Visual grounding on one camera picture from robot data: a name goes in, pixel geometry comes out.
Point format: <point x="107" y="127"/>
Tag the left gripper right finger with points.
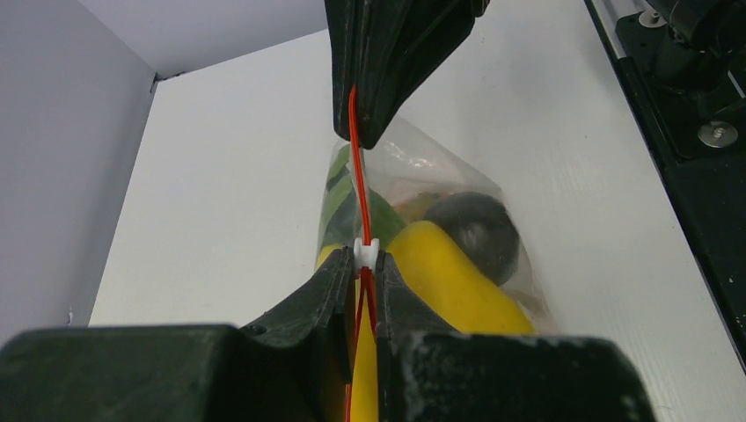
<point x="428" y="371"/>

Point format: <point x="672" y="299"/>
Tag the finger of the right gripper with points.
<point x="383" y="50"/>

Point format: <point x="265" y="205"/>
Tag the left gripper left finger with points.
<point x="293" y="363"/>

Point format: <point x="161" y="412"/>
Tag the yellow toy banana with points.
<point x="439" y="272"/>

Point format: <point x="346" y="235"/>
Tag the clear zip top bag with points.
<point x="412" y="171"/>

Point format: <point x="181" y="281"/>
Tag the green toy vegetable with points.
<point x="340" y="220"/>

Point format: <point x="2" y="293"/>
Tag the dark mangosteen toy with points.
<point x="480" y="225"/>

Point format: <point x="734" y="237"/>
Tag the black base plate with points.
<point x="681" y="65"/>

